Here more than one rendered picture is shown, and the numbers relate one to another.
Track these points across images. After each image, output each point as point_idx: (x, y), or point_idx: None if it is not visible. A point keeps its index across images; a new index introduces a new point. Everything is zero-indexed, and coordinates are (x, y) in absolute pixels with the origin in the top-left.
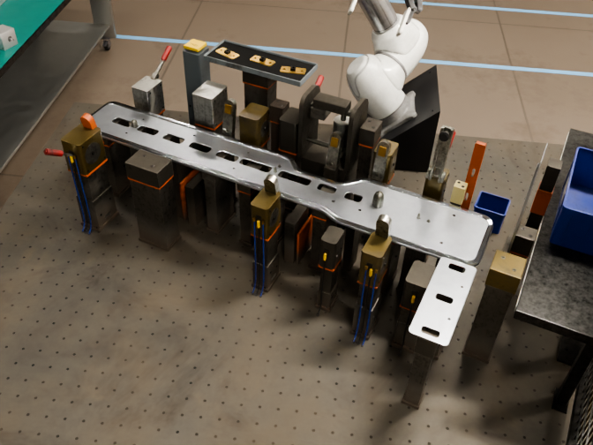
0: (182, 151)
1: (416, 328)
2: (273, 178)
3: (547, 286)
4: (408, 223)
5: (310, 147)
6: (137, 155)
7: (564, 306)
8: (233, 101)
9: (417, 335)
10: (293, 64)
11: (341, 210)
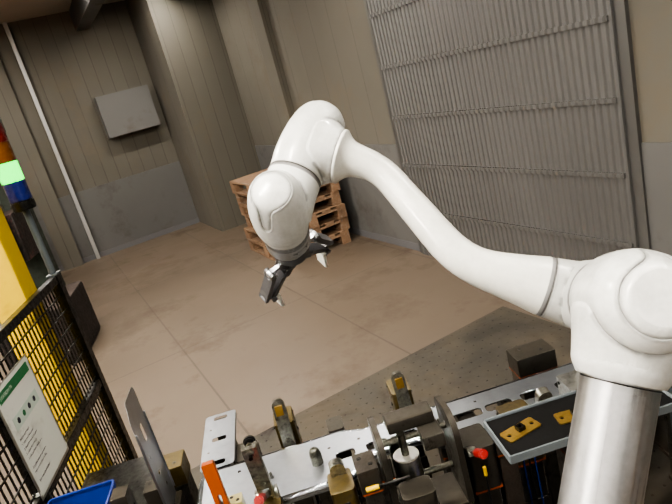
0: (538, 381)
1: (230, 413)
2: (393, 373)
3: (134, 481)
4: (277, 466)
5: (459, 486)
6: (544, 345)
7: (120, 475)
8: (539, 391)
9: (228, 411)
10: (536, 437)
11: (344, 437)
